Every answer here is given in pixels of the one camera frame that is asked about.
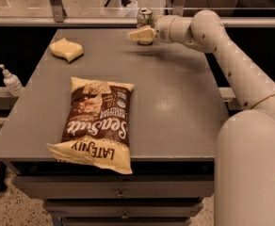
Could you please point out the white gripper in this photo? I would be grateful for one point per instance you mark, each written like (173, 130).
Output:
(162, 30)

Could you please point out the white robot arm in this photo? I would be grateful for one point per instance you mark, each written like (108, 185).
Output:
(244, 177)

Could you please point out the grey drawer cabinet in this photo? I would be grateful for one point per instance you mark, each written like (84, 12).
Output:
(175, 112)

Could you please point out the yellow sponge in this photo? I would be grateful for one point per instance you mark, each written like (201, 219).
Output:
(66, 49)

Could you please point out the brown sea salt chips bag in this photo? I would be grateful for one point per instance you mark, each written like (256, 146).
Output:
(96, 130)

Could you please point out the white pump soap bottle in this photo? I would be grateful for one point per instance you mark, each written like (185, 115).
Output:
(12, 82)

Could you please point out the top grey drawer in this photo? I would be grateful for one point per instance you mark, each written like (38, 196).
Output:
(58, 188)

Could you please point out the grey drawer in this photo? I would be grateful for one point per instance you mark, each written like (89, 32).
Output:
(58, 188)
(125, 222)
(124, 209)

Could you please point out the middle grey drawer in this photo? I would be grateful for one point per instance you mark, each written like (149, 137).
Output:
(124, 209)

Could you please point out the bottom grey drawer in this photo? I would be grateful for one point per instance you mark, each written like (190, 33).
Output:
(125, 222)

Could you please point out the metal railing frame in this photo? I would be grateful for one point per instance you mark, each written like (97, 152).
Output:
(83, 13)

